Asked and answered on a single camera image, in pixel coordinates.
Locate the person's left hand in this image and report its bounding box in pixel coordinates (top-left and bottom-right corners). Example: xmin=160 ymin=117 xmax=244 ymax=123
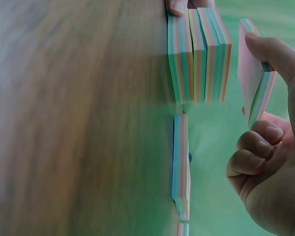
xmin=167 ymin=0 xmax=216 ymax=18

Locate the person's right hand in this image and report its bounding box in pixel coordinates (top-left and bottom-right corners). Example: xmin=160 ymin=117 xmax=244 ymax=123
xmin=226 ymin=31 xmax=295 ymax=236

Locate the pastel striped sticky note pad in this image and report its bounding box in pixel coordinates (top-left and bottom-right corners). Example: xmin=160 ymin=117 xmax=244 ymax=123
xmin=196 ymin=6 xmax=233 ymax=104
xmin=237 ymin=18 xmax=277 ymax=129
xmin=187 ymin=8 xmax=208 ymax=104
xmin=171 ymin=112 xmax=191 ymax=221
xmin=177 ymin=222 xmax=190 ymax=236
xmin=166 ymin=13 xmax=195 ymax=106

